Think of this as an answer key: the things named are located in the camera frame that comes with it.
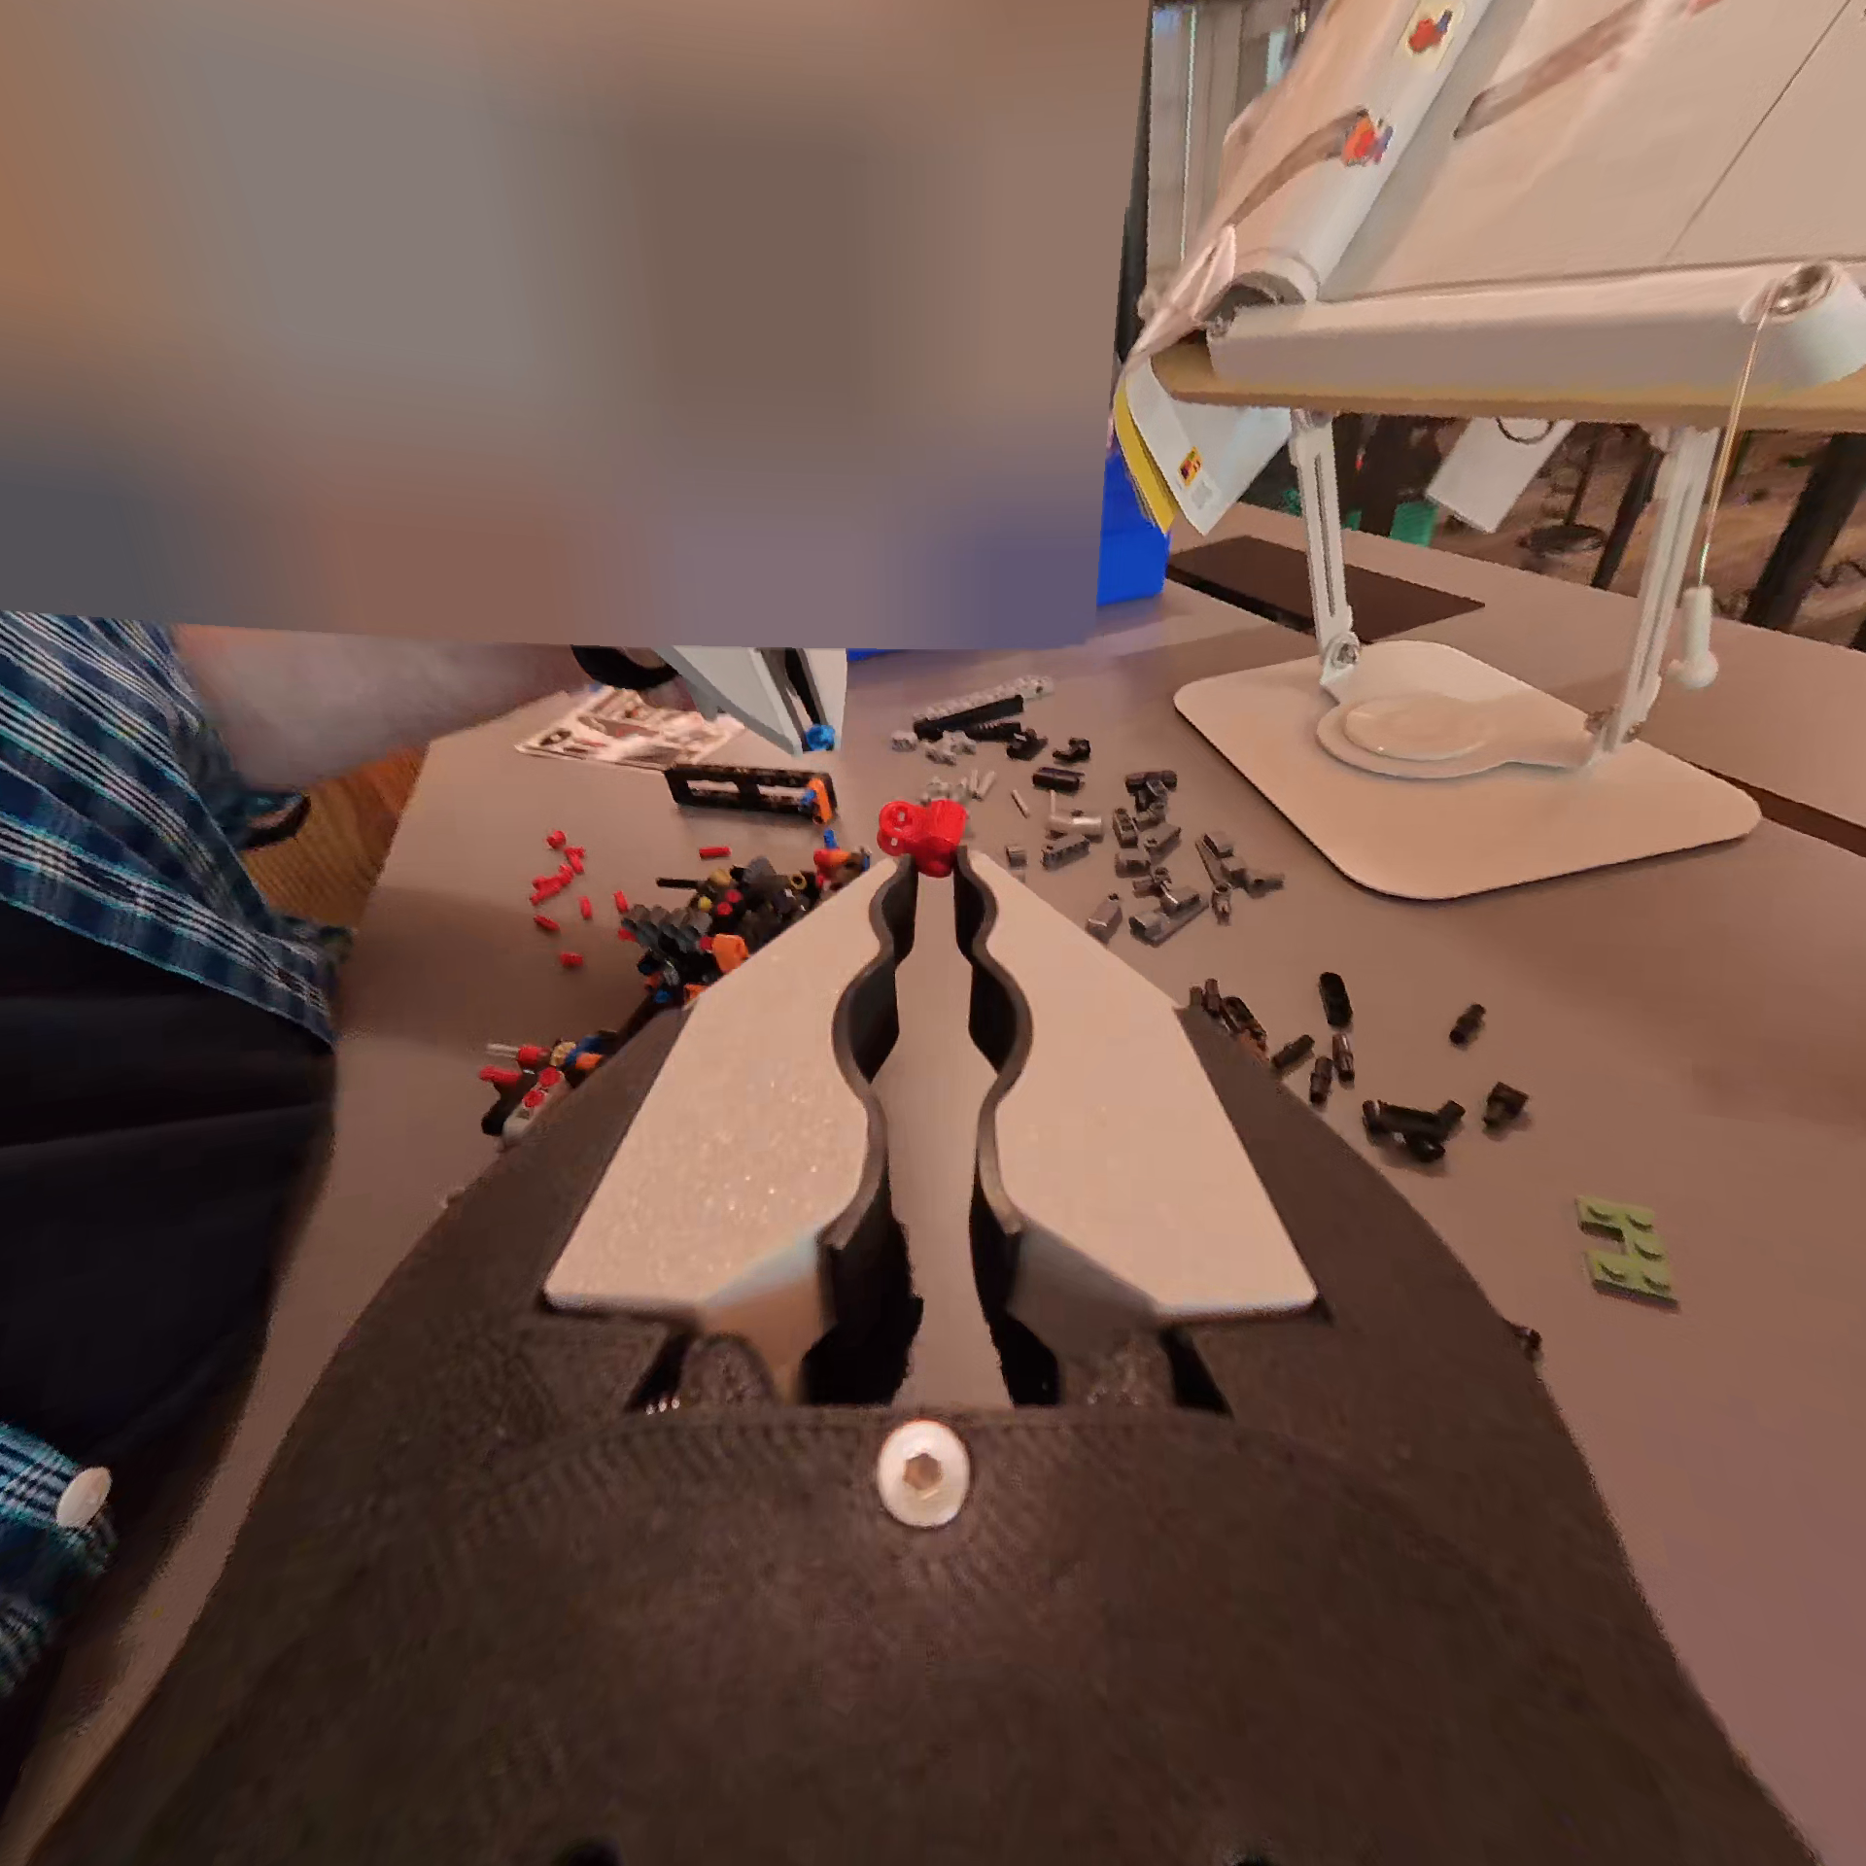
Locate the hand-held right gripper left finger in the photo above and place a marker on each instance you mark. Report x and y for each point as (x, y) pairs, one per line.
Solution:
(714, 1152)

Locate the blue bin with square tag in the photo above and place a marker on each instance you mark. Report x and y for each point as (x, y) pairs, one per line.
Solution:
(1129, 548)

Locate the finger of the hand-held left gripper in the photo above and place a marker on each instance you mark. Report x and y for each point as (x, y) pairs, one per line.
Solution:
(819, 678)
(728, 690)

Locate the multicoloured lego car assembly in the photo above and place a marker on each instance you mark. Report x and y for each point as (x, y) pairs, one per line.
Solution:
(728, 905)

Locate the green lego plate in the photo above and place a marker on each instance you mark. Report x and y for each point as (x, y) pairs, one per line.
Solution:
(1632, 1272)

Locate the red lego connector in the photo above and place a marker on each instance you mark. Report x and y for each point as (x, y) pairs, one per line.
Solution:
(923, 832)

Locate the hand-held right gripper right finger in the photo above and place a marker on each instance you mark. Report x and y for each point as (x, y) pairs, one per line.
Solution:
(1150, 1152)

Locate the pile of black lego pieces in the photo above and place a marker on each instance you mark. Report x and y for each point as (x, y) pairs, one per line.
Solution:
(1406, 1123)

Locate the group of red lego pins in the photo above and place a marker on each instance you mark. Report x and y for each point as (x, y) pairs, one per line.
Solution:
(551, 887)

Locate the black lego frame orange end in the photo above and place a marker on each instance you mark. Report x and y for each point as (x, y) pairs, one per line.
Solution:
(701, 788)

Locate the white book stand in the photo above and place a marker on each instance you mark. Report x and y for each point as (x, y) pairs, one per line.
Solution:
(1457, 816)

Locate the long dark lego beam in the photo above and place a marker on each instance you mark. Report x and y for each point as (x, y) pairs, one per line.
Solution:
(969, 714)

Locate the person's dark navy garment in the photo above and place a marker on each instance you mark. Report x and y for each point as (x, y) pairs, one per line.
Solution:
(144, 1167)

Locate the pile of grey lego pieces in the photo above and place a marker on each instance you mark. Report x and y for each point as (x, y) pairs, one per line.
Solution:
(1160, 918)

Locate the lego instruction booklet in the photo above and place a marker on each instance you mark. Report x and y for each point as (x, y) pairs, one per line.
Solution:
(1604, 146)

